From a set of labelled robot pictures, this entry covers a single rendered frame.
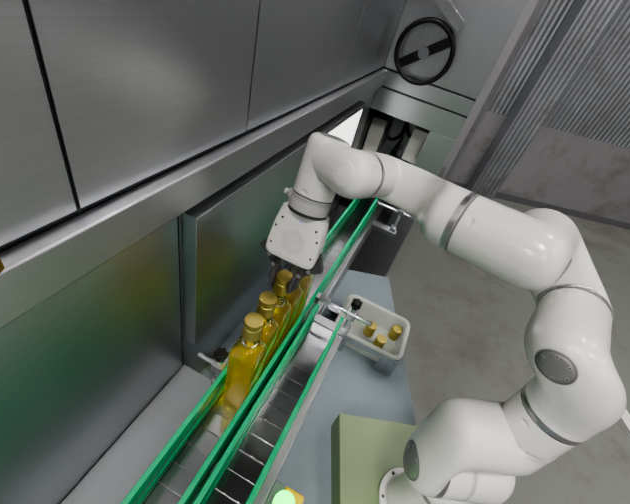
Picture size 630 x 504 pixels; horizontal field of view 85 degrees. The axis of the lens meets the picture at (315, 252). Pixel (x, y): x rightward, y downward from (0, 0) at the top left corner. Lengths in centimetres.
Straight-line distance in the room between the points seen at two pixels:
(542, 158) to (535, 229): 426
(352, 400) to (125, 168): 84
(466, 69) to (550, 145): 325
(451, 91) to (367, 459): 126
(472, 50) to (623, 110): 353
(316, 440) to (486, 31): 138
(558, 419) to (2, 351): 62
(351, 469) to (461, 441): 40
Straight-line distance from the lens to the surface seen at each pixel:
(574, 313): 51
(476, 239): 46
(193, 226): 56
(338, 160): 53
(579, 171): 504
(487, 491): 69
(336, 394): 106
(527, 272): 46
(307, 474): 96
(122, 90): 43
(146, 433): 84
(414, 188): 59
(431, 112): 154
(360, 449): 93
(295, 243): 62
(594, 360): 47
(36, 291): 43
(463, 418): 56
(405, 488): 84
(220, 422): 83
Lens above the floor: 165
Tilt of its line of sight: 39 degrees down
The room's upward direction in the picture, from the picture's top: 17 degrees clockwise
